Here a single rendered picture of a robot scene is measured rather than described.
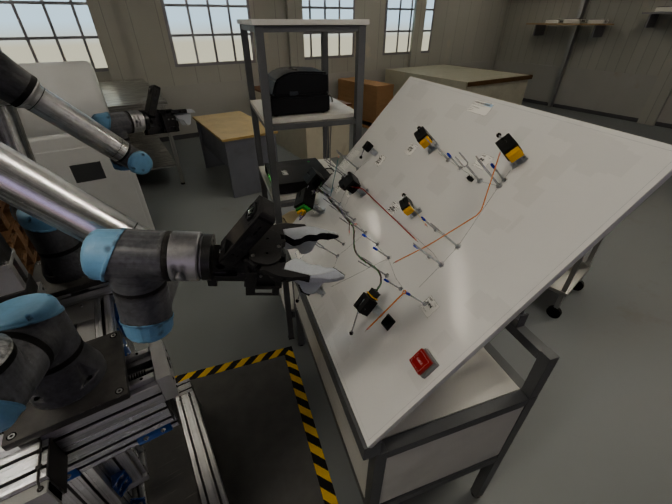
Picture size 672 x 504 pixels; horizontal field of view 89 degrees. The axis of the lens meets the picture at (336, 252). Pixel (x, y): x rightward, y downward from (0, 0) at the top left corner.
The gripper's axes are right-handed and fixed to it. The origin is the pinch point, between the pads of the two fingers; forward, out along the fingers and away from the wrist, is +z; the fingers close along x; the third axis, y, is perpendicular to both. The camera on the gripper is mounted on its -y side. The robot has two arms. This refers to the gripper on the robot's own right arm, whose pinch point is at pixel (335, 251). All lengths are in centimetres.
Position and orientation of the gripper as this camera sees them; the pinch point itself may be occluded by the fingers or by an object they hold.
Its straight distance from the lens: 54.3
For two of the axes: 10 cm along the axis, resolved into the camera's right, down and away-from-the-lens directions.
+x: 1.1, 7.5, -6.5
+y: -1.7, 6.6, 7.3
